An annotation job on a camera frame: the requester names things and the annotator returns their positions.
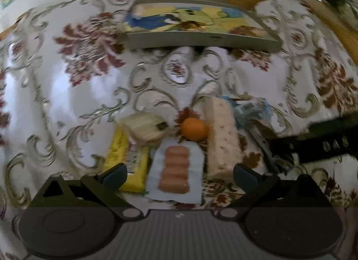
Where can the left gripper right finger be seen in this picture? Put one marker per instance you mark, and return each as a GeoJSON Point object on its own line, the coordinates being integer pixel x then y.
{"type": "Point", "coordinates": [253, 184]}

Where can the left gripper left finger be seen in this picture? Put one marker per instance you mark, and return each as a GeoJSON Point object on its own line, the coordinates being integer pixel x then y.
{"type": "Point", "coordinates": [103, 188]}

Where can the yellow snack box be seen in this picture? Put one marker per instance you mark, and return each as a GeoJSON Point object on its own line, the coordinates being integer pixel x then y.
{"type": "Point", "coordinates": [134, 156]}

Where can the beige nougat bar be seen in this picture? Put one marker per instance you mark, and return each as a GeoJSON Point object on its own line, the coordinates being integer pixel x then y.
{"type": "Point", "coordinates": [223, 144]}

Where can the dark blue snack bar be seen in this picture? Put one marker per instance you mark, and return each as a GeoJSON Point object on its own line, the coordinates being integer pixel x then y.
{"type": "Point", "coordinates": [268, 158]}

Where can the sausage pack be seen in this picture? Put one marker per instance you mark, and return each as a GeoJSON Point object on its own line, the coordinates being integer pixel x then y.
{"type": "Point", "coordinates": [176, 172]}

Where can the blue brown snack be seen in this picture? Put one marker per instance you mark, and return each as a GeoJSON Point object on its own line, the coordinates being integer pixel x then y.
{"type": "Point", "coordinates": [246, 113]}

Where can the orange tangerine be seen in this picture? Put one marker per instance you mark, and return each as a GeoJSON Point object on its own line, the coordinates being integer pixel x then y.
{"type": "Point", "coordinates": [194, 129]}

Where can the gold foil snack packet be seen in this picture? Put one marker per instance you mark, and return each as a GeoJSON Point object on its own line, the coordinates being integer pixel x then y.
{"type": "Point", "coordinates": [244, 30]}

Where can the floral white bedspread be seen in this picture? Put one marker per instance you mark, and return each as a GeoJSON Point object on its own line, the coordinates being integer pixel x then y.
{"type": "Point", "coordinates": [67, 77]}

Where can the grey tray with drawing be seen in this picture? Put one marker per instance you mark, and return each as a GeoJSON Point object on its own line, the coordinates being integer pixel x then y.
{"type": "Point", "coordinates": [192, 23]}

